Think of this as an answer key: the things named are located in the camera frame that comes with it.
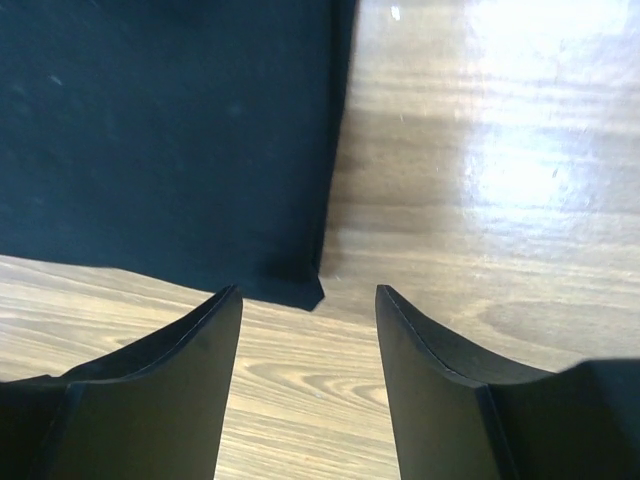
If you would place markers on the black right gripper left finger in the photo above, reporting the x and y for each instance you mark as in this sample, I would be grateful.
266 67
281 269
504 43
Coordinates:
153 409

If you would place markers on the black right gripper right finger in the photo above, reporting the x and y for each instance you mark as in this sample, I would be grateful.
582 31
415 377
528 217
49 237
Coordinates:
460 411

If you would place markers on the black floral print t-shirt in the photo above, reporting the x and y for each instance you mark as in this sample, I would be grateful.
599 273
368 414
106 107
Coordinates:
189 141

